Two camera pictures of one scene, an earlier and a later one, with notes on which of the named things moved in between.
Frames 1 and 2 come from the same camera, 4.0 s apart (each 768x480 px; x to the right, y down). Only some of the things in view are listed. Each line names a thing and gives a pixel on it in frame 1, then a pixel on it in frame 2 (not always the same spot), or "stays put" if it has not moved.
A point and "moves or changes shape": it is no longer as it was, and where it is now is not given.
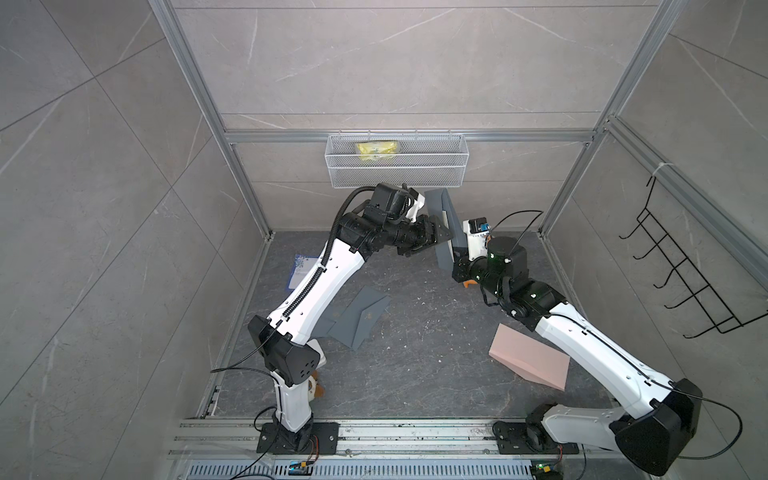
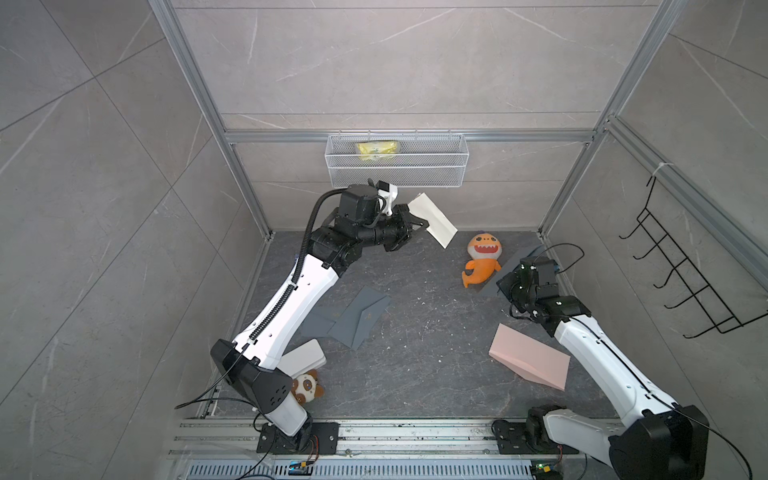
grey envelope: [439, 204] moves or changes shape
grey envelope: [358, 320] stays put
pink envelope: [532, 359] stays put
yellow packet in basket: [376, 150] stays put
